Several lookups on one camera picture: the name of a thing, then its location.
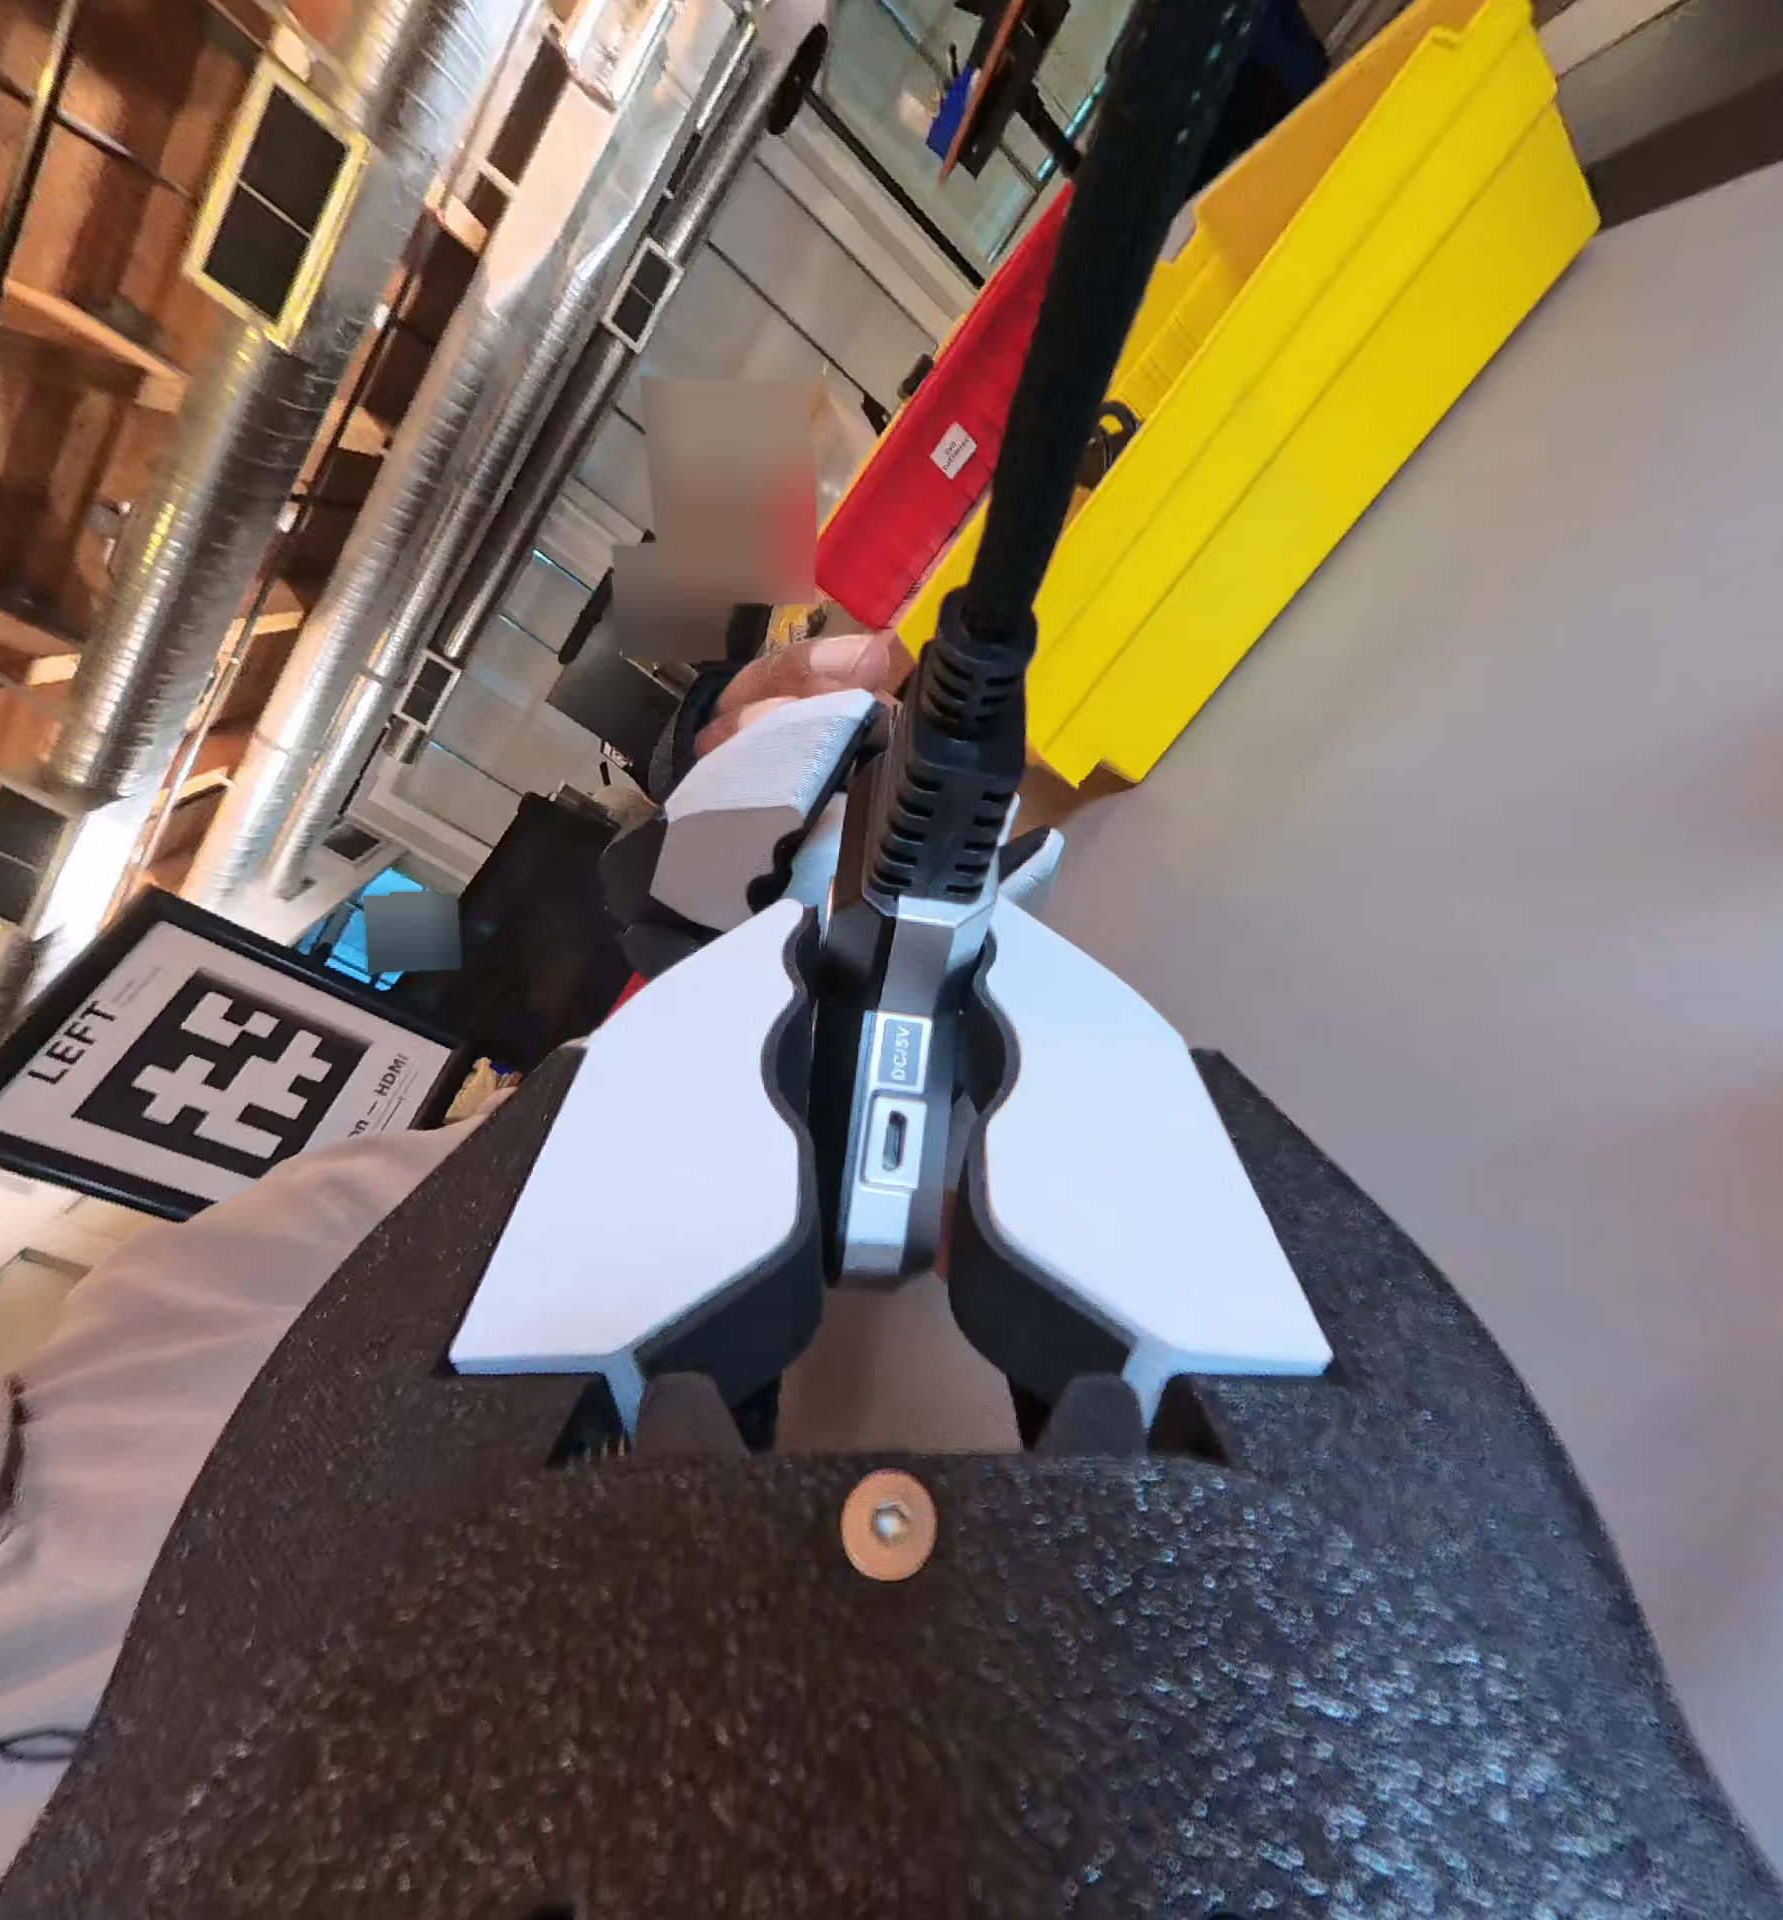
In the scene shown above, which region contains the thick black braided HDMI cable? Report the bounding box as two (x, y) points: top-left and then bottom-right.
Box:
(864, 0), (1275, 920)

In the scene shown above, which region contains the silver HDMI switch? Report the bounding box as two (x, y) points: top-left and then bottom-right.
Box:
(808, 882), (1005, 1296)

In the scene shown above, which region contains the square vent grille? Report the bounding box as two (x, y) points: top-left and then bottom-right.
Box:
(0, 772), (100, 944)
(182, 57), (372, 348)
(604, 235), (700, 348)

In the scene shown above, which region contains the person's left hand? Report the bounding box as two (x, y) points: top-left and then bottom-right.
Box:
(689, 630), (915, 752)

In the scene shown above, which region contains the large silver round duct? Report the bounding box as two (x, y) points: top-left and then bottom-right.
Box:
(52, 0), (481, 797)

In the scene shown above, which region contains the red plastic bin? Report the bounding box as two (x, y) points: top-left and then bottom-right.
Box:
(813, 181), (1081, 633)

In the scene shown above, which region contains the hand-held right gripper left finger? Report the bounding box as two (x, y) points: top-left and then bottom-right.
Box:
(447, 904), (835, 1449)

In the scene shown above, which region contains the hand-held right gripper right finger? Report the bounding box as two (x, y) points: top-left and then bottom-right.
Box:
(956, 897), (1337, 1449)

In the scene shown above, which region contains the yellow plastic bin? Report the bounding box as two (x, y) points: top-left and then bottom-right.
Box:
(891, 0), (1601, 792)

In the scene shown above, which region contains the slim silver round duct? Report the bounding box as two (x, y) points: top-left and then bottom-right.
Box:
(224, 0), (835, 901)

